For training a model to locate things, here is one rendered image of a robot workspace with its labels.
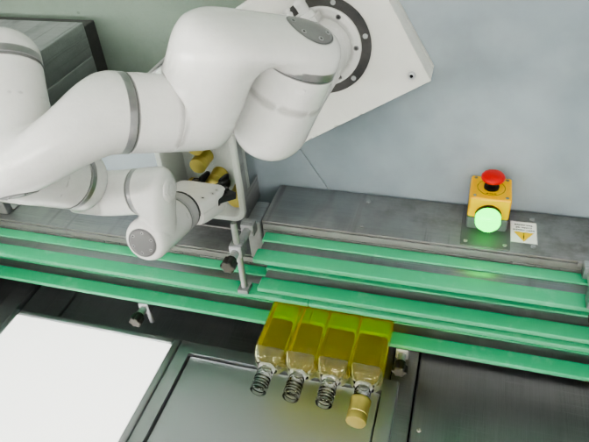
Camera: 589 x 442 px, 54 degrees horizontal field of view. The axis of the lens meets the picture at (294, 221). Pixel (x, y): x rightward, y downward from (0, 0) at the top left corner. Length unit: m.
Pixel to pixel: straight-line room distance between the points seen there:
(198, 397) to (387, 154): 0.60
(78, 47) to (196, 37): 1.47
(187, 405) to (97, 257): 0.37
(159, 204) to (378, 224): 0.41
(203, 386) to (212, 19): 0.80
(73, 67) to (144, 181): 1.14
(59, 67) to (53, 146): 1.40
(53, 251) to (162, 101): 0.81
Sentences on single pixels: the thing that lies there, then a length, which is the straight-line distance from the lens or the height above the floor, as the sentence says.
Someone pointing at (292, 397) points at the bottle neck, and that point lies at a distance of 1.04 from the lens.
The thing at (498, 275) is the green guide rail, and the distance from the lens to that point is 1.04.
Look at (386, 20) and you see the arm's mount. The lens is 0.94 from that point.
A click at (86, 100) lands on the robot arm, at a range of 0.59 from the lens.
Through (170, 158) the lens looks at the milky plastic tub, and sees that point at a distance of 1.20.
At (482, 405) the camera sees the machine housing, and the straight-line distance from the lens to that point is 1.23.
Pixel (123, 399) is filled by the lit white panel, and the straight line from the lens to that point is 1.25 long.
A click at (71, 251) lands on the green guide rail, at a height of 0.92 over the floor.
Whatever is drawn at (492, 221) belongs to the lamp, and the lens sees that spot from 1.05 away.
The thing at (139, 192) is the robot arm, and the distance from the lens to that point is 0.92.
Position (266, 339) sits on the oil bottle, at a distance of 1.07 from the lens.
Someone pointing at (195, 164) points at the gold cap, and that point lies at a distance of 1.17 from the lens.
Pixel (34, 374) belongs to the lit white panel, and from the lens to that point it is 1.36.
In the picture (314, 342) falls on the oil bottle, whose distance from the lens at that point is 1.06.
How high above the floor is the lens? 1.68
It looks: 47 degrees down
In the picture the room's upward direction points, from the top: 156 degrees counter-clockwise
